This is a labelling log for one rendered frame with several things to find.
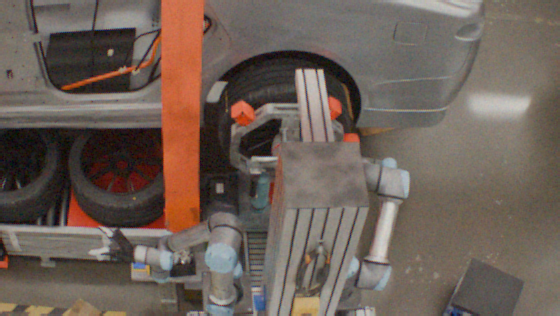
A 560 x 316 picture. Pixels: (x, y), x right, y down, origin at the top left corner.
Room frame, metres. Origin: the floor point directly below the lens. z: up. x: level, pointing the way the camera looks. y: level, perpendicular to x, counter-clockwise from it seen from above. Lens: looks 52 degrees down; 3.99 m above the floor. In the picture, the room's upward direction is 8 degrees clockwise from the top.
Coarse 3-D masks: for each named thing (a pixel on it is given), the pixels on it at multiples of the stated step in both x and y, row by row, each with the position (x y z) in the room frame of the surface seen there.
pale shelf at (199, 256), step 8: (200, 256) 2.11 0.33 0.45; (200, 264) 2.06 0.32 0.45; (136, 272) 1.94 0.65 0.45; (144, 272) 1.95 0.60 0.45; (200, 272) 2.01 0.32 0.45; (136, 280) 1.90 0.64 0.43; (144, 280) 1.91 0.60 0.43; (152, 280) 1.92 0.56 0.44; (168, 280) 1.93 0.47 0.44; (176, 280) 1.94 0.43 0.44; (184, 280) 1.95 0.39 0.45; (192, 280) 1.96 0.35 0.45; (200, 280) 1.96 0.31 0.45
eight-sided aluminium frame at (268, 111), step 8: (272, 104) 2.58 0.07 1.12; (280, 104) 2.59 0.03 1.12; (288, 104) 2.60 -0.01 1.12; (296, 104) 2.60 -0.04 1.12; (256, 112) 2.56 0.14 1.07; (264, 112) 2.54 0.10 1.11; (272, 112) 2.53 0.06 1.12; (280, 112) 2.54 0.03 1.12; (288, 112) 2.55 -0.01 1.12; (296, 112) 2.55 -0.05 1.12; (256, 120) 2.52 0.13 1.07; (264, 120) 2.52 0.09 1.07; (232, 128) 2.54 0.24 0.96; (240, 128) 2.51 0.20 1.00; (248, 128) 2.52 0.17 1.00; (336, 128) 2.59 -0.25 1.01; (232, 136) 2.50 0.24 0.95; (240, 136) 2.50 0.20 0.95; (336, 136) 2.58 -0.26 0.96; (232, 144) 2.50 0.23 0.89; (232, 152) 2.50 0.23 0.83; (232, 160) 2.50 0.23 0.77; (240, 160) 2.52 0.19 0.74; (240, 168) 2.51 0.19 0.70; (248, 168) 2.52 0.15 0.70; (264, 168) 2.59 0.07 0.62; (272, 168) 2.60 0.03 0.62; (272, 176) 2.55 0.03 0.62
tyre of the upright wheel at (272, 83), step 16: (256, 64) 2.81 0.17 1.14; (272, 64) 2.80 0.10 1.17; (288, 64) 2.81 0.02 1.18; (304, 64) 2.83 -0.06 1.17; (240, 80) 2.74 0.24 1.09; (256, 80) 2.71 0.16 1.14; (272, 80) 2.69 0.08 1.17; (288, 80) 2.70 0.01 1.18; (336, 80) 2.86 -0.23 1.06; (224, 96) 2.72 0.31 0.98; (240, 96) 2.65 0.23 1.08; (256, 96) 2.61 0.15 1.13; (272, 96) 2.61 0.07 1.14; (288, 96) 2.63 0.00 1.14; (336, 96) 2.73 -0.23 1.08; (224, 112) 2.62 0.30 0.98; (224, 128) 2.57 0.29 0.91; (224, 144) 2.58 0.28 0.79
